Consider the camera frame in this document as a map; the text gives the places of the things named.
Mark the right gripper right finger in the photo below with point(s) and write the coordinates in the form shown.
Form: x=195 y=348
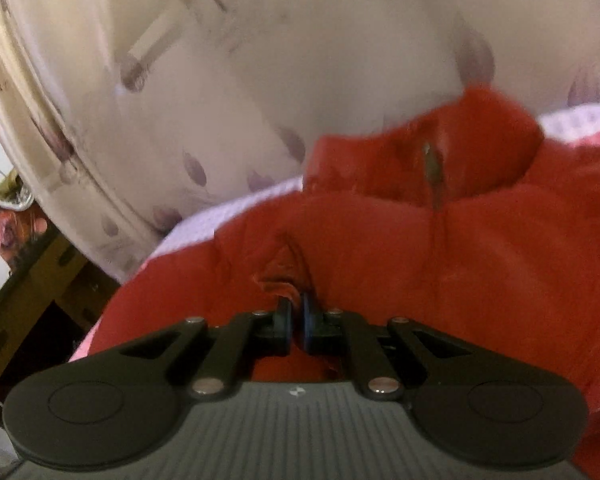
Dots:
x=475 y=404

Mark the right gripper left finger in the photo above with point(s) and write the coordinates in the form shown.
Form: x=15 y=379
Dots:
x=111 y=408

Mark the red puffer jacket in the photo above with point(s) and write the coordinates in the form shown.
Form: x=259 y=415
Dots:
x=478 y=144

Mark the cluttered brown side shelf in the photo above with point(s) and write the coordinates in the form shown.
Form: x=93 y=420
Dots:
x=53 y=296

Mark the pink checkered bedspread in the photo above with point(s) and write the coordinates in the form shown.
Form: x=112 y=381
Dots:
x=230 y=209

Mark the beige leaf print curtain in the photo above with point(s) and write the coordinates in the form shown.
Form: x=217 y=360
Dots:
x=125 y=116

